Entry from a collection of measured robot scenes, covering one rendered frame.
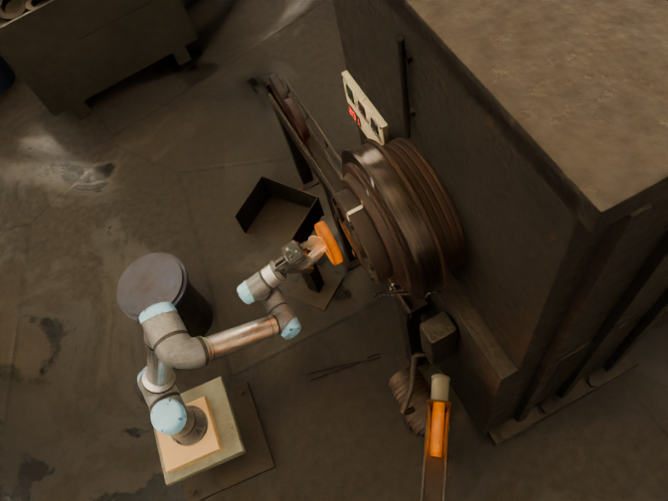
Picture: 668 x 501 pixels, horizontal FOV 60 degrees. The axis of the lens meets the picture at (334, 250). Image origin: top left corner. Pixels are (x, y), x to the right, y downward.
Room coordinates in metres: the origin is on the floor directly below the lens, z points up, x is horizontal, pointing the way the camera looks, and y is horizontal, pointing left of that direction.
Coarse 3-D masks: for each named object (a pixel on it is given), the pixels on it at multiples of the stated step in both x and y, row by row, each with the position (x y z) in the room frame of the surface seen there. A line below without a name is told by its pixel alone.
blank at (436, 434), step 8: (432, 408) 0.37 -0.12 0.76; (440, 408) 0.36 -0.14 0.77; (432, 416) 0.35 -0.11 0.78; (440, 416) 0.34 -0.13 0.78; (432, 424) 0.32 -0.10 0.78; (440, 424) 0.32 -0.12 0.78; (432, 432) 0.30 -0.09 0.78; (440, 432) 0.30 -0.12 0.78; (432, 440) 0.28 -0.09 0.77; (440, 440) 0.28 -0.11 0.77; (432, 448) 0.27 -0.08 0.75; (440, 448) 0.26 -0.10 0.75; (440, 456) 0.25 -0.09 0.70
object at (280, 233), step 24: (264, 192) 1.43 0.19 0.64; (288, 192) 1.37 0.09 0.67; (240, 216) 1.32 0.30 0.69; (264, 216) 1.35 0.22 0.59; (288, 216) 1.31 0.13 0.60; (312, 216) 1.22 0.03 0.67; (264, 240) 1.24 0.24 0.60; (288, 240) 1.20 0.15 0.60; (312, 288) 1.25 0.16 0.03; (336, 288) 1.22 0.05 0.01
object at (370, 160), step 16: (368, 144) 0.97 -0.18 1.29; (352, 160) 0.94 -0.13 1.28; (368, 160) 0.89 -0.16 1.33; (384, 160) 0.87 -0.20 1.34; (368, 176) 0.84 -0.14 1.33; (384, 176) 0.82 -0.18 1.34; (384, 192) 0.77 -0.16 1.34; (400, 192) 0.76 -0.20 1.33; (400, 208) 0.73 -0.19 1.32; (416, 208) 0.72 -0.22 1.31; (400, 224) 0.69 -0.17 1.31; (416, 224) 0.69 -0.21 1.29; (416, 240) 0.66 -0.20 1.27; (416, 256) 0.63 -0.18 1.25; (432, 256) 0.63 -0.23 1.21; (416, 272) 0.62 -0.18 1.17; (432, 272) 0.61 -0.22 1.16; (416, 288) 0.63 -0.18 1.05; (432, 288) 0.61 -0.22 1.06
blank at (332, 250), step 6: (318, 228) 1.02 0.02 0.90; (324, 228) 1.01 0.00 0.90; (318, 234) 1.03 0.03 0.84; (324, 234) 0.99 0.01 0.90; (330, 234) 0.98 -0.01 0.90; (324, 240) 0.97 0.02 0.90; (330, 240) 0.96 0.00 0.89; (330, 246) 0.95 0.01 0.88; (336, 246) 0.94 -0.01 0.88; (330, 252) 0.93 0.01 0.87; (336, 252) 0.93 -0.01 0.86; (330, 258) 0.96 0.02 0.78; (336, 258) 0.92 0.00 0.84; (342, 258) 0.92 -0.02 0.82
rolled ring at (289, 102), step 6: (288, 102) 1.73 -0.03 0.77; (294, 102) 1.71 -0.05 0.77; (288, 108) 1.77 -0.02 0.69; (294, 108) 1.69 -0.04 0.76; (288, 114) 1.77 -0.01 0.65; (294, 114) 1.66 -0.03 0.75; (300, 114) 1.66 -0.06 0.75; (294, 120) 1.75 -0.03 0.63; (300, 120) 1.64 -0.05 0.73; (294, 126) 1.73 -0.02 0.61; (300, 126) 1.63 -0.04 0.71; (306, 126) 1.63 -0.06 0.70; (300, 132) 1.64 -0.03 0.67; (306, 132) 1.62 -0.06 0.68; (306, 138) 1.63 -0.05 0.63
